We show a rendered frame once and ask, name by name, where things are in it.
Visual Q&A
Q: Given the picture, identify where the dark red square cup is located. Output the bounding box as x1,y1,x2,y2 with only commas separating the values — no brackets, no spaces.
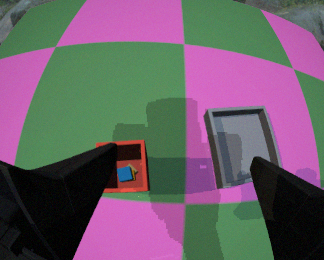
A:
102,140,151,194

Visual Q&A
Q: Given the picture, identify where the grey square tray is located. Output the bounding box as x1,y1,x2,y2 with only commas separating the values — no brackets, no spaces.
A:
203,105,282,190

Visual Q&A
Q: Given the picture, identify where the small blue block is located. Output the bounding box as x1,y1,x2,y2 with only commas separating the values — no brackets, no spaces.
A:
117,166,133,182

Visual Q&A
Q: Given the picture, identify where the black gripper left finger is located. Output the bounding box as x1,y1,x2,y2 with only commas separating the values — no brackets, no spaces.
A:
0,142,117,260

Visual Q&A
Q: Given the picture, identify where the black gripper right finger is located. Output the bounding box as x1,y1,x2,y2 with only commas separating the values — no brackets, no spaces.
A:
249,156,324,260

